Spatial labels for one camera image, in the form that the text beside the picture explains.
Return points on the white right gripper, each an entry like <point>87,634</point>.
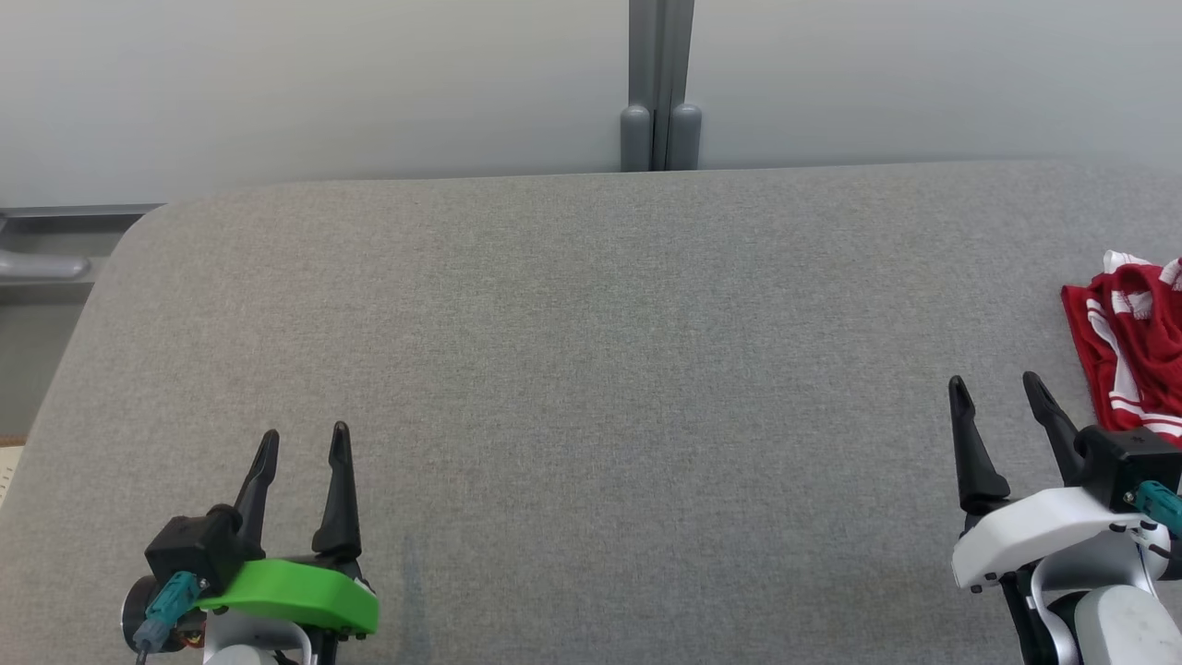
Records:
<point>1043,531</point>

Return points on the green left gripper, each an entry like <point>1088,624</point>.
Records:
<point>295,596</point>

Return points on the red basketball jersey number 23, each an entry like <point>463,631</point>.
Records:
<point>1103,369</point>

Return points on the grey partition posts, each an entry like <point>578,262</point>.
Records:
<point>661,83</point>

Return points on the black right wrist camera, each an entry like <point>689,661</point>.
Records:
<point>1131,457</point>

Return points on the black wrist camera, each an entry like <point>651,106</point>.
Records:
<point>185,550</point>
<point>1131,457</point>

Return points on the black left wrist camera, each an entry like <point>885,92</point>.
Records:
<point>185,550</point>

